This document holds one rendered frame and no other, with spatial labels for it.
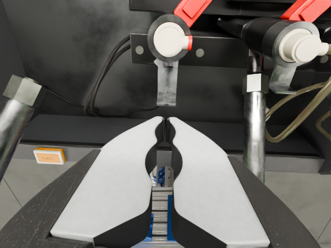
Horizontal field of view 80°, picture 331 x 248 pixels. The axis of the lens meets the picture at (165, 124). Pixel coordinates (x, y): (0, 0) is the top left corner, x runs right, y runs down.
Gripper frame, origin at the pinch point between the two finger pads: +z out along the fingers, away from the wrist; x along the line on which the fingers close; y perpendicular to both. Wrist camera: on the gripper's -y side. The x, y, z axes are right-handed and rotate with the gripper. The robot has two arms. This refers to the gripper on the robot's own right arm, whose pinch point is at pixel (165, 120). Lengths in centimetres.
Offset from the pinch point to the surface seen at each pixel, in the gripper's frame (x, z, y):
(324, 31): 15.1, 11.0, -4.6
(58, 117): -25.4, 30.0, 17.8
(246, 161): 7.2, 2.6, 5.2
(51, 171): -97, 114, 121
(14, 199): -143, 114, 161
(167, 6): -0.4, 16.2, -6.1
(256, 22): 7.0, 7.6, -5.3
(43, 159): -23.0, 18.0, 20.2
